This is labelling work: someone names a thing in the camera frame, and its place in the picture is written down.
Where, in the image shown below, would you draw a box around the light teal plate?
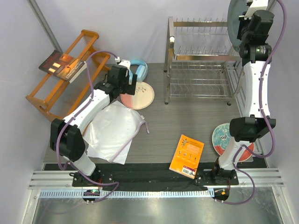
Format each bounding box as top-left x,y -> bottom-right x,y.
227,0 -> 247,52

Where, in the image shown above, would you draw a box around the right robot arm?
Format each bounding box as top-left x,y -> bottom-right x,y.
210,9 -> 276,185

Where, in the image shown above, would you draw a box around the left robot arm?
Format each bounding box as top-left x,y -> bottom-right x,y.
50,60 -> 137,186

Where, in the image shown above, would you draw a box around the stainless steel dish rack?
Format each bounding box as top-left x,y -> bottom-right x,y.
164,16 -> 241,105

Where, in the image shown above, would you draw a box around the orange wooden rack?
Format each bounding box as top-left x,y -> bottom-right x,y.
26,29 -> 100,122

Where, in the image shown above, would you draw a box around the pink and cream plate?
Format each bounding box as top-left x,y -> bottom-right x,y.
121,82 -> 155,110

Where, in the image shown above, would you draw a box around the light blue headphones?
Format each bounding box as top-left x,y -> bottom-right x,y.
130,59 -> 148,82

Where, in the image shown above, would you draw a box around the clear zip pouch purple trim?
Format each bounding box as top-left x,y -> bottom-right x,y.
84,101 -> 149,165

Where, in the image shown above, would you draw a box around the dark paperback book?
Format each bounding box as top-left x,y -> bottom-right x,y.
38,50 -> 87,83

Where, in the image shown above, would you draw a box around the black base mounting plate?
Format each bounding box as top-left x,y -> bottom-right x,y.
70,168 -> 239,191

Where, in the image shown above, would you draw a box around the orange paperback book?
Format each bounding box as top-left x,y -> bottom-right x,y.
169,134 -> 205,179

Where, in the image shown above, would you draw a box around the red and teal plate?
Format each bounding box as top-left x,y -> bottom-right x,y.
212,123 -> 255,162

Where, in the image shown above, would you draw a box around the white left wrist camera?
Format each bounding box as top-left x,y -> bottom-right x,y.
114,57 -> 132,76

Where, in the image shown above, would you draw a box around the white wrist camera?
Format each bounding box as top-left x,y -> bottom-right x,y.
244,0 -> 268,20
114,57 -> 132,76

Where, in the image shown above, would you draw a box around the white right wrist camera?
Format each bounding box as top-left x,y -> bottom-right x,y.
244,0 -> 268,20

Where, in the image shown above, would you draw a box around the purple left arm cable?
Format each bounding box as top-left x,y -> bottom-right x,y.
56,50 -> 121,203

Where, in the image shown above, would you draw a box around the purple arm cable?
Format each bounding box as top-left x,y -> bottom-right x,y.
56,50 -> 121,203
214,0 -> 287,205

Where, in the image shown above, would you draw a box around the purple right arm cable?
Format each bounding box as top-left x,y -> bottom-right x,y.
214,0 -> 287,205

